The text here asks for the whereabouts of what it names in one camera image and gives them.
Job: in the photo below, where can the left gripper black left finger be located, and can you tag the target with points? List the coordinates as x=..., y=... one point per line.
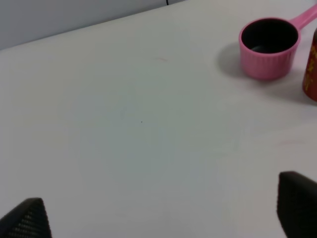
x=27, y=220

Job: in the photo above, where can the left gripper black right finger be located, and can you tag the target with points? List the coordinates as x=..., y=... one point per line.
x=297, y=205

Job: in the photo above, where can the red can with yellow print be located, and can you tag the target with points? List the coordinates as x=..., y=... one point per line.
x=310, y=77

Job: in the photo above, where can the pink toy saucepan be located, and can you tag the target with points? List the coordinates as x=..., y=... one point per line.
x=268, y=45

